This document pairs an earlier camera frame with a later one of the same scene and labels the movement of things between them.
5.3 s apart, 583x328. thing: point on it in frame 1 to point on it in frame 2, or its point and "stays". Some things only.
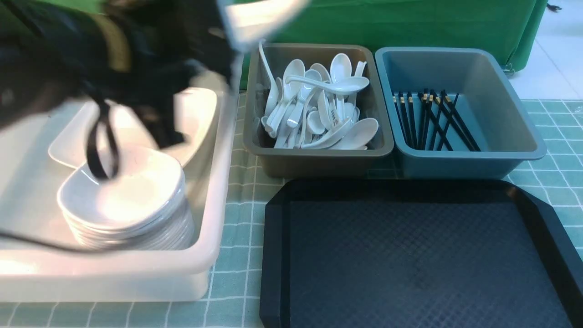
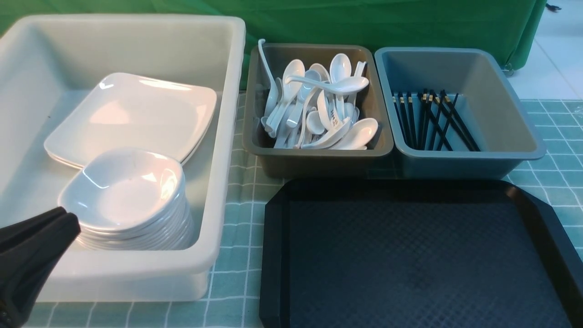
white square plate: (248, 23) to (129, 109)
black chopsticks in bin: (431, 118) stays
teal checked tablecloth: (232, 298) stays
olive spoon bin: (301, 162) stays
